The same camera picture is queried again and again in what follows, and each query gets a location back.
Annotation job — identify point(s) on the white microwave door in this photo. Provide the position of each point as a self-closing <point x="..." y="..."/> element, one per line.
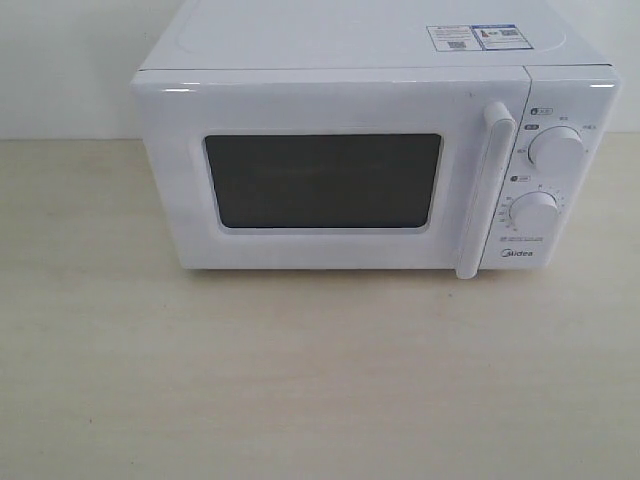
<point x="331" y="168"/>

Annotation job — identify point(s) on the white microwave oven body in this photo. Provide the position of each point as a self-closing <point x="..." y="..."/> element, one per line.
<point x="572" y="84"/>

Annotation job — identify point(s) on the lower white timer knob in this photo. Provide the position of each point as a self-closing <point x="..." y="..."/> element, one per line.
<point x="535" y="212"/>

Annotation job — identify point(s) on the warning label sticker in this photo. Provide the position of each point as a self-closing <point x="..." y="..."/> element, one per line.
<point x="484" y="37"/>

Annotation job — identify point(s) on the upper white control knob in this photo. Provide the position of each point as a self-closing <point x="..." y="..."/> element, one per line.
<point x="556" y="150"/>

